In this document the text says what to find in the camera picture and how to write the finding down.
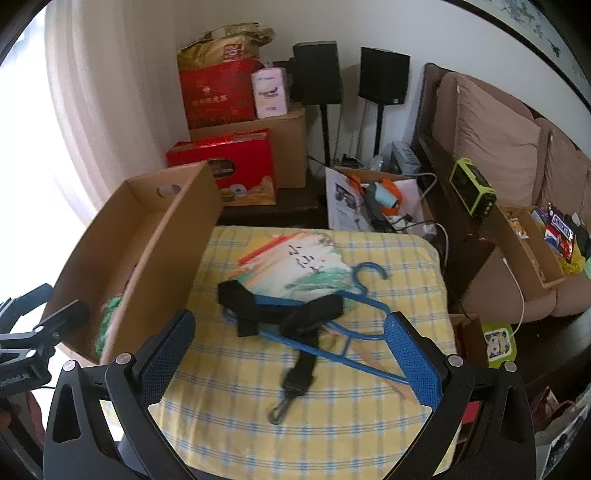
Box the green framed pad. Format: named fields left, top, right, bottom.
left=93, top=295, right=122, bottom=357

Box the blue plastic hanger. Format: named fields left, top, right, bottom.
left=223, top=261, right=412, bottom=385

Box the black strap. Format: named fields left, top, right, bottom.
left=216, top=279, right=346, bottom=426

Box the painted paper hand fan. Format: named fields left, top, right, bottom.
left=217, top=233, right=414, bottom=403

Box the large open cardboard box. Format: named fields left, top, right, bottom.
left=43, top=162, right=222, bottom=366

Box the small box of snacks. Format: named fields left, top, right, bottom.
left=488, top=205, right=590, bottom=300

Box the yellow plaid tablecloth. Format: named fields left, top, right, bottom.
left=149, top=226, right=456, bottom=479

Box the white curtain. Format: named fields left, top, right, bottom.
left=1, top=1, right=187, bottom=294

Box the green yellow radio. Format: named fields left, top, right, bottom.
left=449, top=158, right=497, bottom=220

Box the red cookie gift box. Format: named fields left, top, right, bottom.
left=166, top=129, right=277, bottom=206

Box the box of clutter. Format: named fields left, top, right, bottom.
left=325, top=167, right=437, bottom=235

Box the brown sofa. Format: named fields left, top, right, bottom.
left=413, top=63, right=590, bottom=324

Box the red gift bag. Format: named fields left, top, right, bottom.
left=179, top=58, right=263, bottom=130

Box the brown cardboard box behind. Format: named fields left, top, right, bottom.
left=189, top=107, right=308, bottom=189

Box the pink tissue pack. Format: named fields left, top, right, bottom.
left=252, top=67, right=288, bottom=119

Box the gold crumpled bag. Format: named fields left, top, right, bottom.
left=176, top=22, right=276, bottom=72

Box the left black speaker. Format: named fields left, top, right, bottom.
left=293, top=41, right=342, bottom=105

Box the black speaker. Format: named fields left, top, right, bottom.
left=359, top=47, right=411, bottom=106
left=293, top=41, right=342, bottom=105

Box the right black speaker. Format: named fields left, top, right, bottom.
left=359, top=47, right=411, bottom=106

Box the framed ink painting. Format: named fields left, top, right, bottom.
left=468, top=0, right=590, bottom=102

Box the white cable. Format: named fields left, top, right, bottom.
left=500, top=255, right=528, bottom=340

